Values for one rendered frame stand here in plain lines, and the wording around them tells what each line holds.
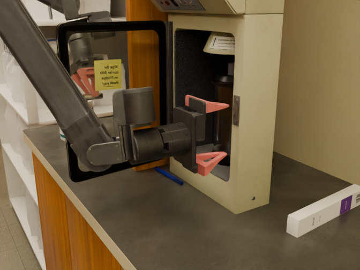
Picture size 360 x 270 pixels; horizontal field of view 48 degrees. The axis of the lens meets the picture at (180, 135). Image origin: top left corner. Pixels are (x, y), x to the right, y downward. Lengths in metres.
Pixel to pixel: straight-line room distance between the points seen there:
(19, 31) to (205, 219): 0.59
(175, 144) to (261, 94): 0.32
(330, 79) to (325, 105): 0.08
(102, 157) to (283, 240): 0.46
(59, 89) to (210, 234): 0.47
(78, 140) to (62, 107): 0.06
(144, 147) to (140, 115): 0.05
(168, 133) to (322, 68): 0.72
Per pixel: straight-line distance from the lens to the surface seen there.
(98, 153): 0.65
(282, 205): 1.08
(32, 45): 0.67
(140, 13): 1.16
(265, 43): 0.93
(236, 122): 0.93
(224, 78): 1.04
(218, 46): 0.99
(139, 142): 0.65
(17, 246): 2.78
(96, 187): 1.16
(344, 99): 1.26
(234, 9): 0.86
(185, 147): 0.70
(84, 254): 1.31
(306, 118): 1.36
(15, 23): 0.68
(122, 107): 0.66
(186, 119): 0.70
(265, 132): 0.98
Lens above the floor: 1.43
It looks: 18 degrees down
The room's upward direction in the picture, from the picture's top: straight up
